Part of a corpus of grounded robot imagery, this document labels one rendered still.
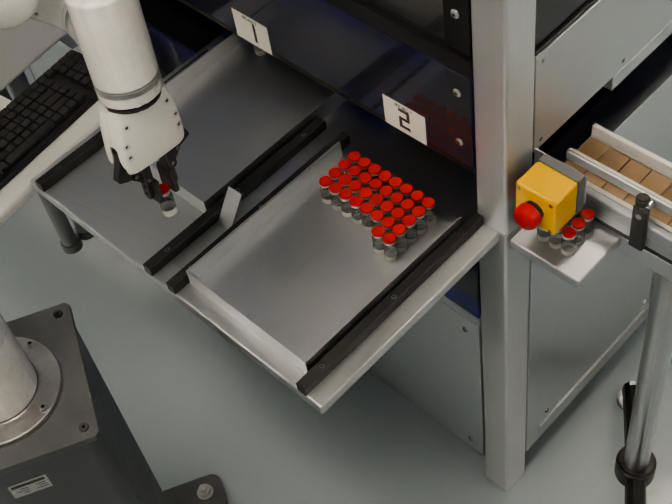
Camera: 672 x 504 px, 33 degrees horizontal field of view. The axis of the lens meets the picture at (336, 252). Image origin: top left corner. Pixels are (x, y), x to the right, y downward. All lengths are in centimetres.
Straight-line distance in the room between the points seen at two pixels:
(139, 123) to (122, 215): 46
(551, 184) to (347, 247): 34
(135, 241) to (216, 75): 38
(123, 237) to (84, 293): 111
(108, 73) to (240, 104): 64
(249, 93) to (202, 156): 16
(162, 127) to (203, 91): 57
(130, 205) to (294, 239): 29
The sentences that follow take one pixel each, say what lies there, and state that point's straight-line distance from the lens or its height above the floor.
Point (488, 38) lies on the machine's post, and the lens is 151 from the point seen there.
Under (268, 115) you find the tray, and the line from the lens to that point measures 200.
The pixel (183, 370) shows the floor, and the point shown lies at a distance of 278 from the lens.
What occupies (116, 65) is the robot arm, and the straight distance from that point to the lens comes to 141.
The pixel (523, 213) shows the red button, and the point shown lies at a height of 101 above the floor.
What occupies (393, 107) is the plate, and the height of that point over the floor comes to 103.
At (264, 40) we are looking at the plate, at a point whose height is 102.
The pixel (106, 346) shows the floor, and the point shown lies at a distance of 288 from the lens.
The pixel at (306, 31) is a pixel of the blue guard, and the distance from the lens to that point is 182.
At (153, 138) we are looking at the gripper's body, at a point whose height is 124.
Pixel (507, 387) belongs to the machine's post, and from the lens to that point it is 216.
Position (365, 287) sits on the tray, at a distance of 174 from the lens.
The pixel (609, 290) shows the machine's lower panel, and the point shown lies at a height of 38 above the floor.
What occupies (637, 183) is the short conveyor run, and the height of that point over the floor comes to 97.
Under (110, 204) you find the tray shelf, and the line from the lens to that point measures 194.
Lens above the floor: 228
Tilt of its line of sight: 52 degrees down
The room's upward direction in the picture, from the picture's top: 11 degrees counter-clockwise
